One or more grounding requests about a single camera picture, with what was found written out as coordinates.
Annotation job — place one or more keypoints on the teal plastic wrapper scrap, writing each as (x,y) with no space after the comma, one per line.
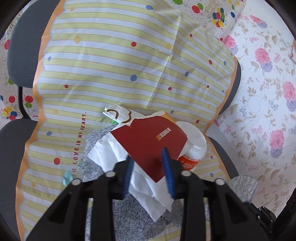
(67,179)

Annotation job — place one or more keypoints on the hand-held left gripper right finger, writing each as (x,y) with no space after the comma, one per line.
(167,171)

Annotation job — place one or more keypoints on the white paper with gold print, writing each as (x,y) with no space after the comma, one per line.
(120,108)

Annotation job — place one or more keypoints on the yellow striped dotted plastic sheet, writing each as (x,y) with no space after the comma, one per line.
(104,58)

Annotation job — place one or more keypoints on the silver foil pad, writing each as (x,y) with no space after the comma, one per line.
(242,187)

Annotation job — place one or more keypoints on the balloon print plastic sheet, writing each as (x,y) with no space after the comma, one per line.
(215,16)

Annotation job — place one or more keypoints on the grey office chair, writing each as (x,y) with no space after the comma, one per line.
(23,58)

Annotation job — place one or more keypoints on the white and orange noodle bowl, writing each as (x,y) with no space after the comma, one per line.
(194,139)

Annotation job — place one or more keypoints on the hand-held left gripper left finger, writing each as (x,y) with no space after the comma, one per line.
(128,177)

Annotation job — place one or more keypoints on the torn red cardboard piece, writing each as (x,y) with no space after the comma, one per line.
(148,143)

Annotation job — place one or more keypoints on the grey knit cloth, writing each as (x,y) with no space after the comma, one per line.
(129,220)

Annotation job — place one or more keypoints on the white tissue paper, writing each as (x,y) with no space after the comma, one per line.
(148,197)

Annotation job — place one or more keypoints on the floral print cloth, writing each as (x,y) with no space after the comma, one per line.
(261,92)

